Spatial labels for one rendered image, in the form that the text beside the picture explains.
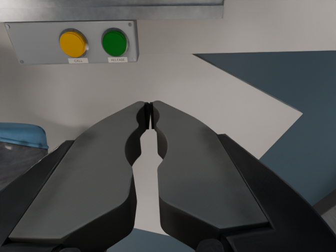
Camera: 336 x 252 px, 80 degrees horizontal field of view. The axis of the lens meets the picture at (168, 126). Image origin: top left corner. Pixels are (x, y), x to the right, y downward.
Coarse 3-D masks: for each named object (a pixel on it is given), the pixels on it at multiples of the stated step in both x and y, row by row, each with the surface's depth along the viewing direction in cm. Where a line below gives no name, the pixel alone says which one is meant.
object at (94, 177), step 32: (96, 128) 9; (128, 128) 9; (64, 160) 7; (96, 160) 7; (128, 160) 8; (64, 192) 6; (96, 192) 6; (128, 192) 6; (32, 224) 5; (64, 224) 5; (96, 224) 5; (128, 224) 6
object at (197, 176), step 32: (160, 128) 9; (192, 128) 9; (192, 160) 7; (224, 160) 7; (160, 192) 6; (192, 192) 6; (224, 192) 6; (160, 224) 6; (192, 224) 5; (224, 224) 5; (256, 224) 5
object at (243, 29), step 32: (256, 0) 41; (288, 0) 42; (320, 0) 42; (0, 32) 42; (160, 32) 44; (192, 32) 44; (224, 32) 44; (256, 32) 45; (288, 32) 45; (320, 32) 45
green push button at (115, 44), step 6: (114, 30) 33; (108, 36) 33; (114, 36) 33; (120, 36) 33; (102, 42) 34; (108, 42) 34; (114, 42) 34; (120, 42) 34; (126, 42) 35; (108, 48) 34; (114, 48) 34; (120, 48) 34; (114, 54) 35; (120, 54) 35
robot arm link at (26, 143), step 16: (0, 128) 31; (16, 128) 32; (32, 128) 35; (0, 144) 31; (16, 144) 32; (32, 144) 34; (0, 160) 31; (16, 160) 32; (32, 160) 35; (0, 176) 30; (16, 176) 33
